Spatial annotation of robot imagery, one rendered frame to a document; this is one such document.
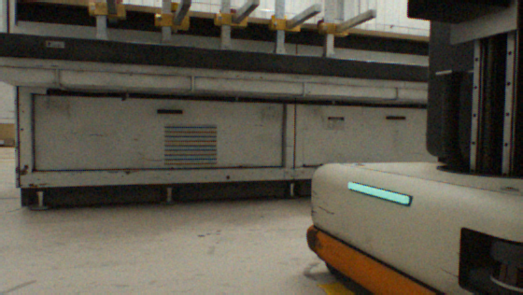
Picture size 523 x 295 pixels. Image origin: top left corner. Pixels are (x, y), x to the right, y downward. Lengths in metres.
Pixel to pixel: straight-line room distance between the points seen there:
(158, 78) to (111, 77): 0.18
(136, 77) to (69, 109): 0.38
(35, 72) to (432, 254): 1.51
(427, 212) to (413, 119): 1.87
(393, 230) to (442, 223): 0.12
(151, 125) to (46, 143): 0.45
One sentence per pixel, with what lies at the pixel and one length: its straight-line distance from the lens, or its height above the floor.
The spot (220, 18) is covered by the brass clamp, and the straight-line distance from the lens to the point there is 1.78.
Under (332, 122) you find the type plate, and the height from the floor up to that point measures 0.40.
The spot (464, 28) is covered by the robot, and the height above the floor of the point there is 0.58.
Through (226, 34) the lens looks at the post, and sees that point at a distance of 1.79.
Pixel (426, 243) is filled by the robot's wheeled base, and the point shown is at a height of 0.19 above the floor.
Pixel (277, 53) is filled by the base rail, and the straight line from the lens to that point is 1.82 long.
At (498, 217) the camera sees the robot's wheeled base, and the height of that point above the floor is 0.26.
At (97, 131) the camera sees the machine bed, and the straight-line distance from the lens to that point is 1.95.
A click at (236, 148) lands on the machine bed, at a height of 0.26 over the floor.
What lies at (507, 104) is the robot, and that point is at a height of 0.42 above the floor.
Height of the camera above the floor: 0.37
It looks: 3 degrees down
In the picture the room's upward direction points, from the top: 1 degrees clockwise
